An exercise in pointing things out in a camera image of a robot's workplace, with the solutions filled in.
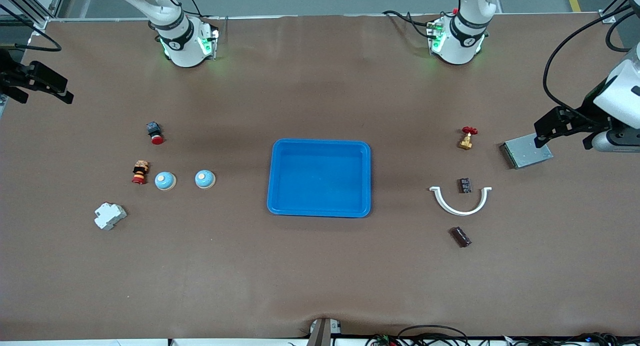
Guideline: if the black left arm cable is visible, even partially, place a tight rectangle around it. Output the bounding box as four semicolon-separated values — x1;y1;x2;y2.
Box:
543;3;640;122

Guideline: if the red emergency button black body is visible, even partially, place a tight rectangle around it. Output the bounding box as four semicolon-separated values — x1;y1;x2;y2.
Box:
146;122;165;146

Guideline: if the brown table mat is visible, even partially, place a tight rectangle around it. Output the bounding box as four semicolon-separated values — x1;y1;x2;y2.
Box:
0;13;640;342

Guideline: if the white circuit breaker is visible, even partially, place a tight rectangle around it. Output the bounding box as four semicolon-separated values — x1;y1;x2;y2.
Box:
94;202;128;231

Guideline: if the grey metal box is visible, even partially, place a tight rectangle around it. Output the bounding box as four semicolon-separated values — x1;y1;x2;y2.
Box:
499;132;554;170

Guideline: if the aluminium frame post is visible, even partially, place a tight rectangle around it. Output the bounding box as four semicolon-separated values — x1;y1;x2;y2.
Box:
0;0;68;30
599;0;640;24

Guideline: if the white curved plastic clamp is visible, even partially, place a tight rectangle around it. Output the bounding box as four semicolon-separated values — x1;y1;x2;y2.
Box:
429;186;493;216

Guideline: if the black floor cable bundle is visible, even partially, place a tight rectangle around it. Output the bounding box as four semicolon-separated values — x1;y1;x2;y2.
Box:
365;325;640;346

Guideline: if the red yellow push button switch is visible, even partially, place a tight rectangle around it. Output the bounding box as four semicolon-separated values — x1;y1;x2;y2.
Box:
131;160;150;185

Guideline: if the brass valve red handle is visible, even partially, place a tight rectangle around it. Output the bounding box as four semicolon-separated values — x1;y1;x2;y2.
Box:
457;126;479;151

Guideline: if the black base cable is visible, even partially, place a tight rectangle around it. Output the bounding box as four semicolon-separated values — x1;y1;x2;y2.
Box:
382;10;432;39

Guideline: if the grey base connector box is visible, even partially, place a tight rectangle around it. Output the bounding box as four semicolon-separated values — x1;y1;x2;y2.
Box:
199;28;220;61
426;18;447;54

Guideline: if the plain dark brown capacitor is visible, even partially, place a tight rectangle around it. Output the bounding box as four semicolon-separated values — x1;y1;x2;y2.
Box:
450;227;473;248

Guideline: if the blue plastic tray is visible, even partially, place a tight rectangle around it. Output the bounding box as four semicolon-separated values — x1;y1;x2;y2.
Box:
266;139;372;218

